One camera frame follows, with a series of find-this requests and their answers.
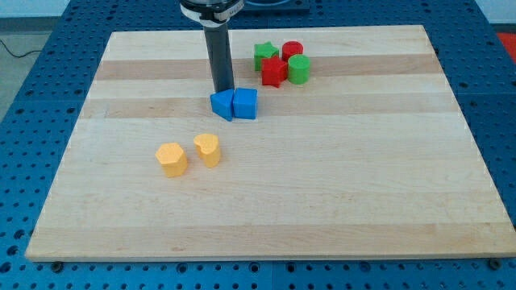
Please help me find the green cylinder block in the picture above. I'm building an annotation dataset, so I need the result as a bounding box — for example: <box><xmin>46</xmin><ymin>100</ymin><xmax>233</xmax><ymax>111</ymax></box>
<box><xmin>288</xmin><ymin>54</ymin><xmax>311</xmax><ymax>85</ymax></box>

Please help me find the red cylinder block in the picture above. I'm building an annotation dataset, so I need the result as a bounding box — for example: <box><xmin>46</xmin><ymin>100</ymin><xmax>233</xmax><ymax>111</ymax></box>
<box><xmin>281</xmin><ymin>40</ymin><xmax>304</xmax><ymax>62</ymax></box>

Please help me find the black and white wrist flange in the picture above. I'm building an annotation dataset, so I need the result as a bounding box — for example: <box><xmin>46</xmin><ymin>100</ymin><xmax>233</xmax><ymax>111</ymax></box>
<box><xmin>179</xmin><ymin>0</ymin><xmax>244</xmax><ymax>27</ymax></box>

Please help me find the light wooden board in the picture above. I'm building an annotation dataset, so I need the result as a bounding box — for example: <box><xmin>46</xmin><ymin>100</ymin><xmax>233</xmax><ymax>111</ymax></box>
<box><xmin>26</xmin><ymin>25</ymin><xmax>515</xmax><ymax>262</ymax></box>

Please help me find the blue cube block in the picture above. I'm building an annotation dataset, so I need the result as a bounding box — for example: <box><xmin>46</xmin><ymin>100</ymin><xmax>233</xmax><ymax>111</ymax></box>
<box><xmin>233</xmin><ymin>88</ymin><xmax>258</xmax><ymax>119</ymax></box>

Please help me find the green star block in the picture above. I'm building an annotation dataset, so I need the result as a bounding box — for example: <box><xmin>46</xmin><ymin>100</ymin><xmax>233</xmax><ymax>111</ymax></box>
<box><xmin>254</xmin><ymin>41</ymin><xmax>279</xmax><ymax>71</ymax></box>

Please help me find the red star block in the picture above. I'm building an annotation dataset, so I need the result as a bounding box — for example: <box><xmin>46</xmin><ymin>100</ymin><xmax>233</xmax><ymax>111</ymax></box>
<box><xmin>261</xmin><ymin>56</ymin><xmax>288</xmax><ymax>88</ymax></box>

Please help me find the yellow heart block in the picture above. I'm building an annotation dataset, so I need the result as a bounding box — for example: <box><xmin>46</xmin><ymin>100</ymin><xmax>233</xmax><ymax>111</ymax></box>
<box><xmin>193</xmin><ymin>134</ymin><xmax>221</xmax><ymax>168</ymax></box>

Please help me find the blue triangle block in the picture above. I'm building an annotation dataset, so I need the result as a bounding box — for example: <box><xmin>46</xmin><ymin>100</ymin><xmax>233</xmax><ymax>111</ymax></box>
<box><xmin>210</xmin><ymin>89</ymin><xmax>234</xmax><ymax>122</ymax></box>

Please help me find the yellow hexagon block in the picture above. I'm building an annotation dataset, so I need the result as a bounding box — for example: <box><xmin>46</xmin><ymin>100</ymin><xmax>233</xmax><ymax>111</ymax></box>
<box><xmin>155</xmin><ymin>143</ymin><xmax>188</xmax><ymax>178</ymax></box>

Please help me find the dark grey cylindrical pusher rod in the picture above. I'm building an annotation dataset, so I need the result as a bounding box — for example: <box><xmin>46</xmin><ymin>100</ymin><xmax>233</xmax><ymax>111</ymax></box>
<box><xmin>203</xmin><ymin>24</ymin><xmax>235</xmax><ymax>93</ymax></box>

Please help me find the black cable on floor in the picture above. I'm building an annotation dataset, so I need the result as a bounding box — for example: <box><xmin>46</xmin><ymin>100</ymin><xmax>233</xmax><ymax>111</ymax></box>
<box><xmin>0</xmin><ymin>39</ymin><xmax>44</xmax><ymax>59</ymax></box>

